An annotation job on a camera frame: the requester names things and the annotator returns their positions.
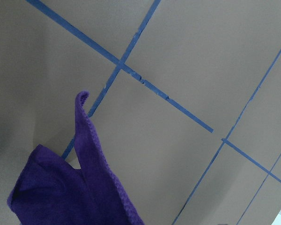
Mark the purple towel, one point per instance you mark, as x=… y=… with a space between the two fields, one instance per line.
x=49 y=191

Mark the blue tape line lengthwise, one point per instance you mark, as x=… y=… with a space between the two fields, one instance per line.
x=119 y=63

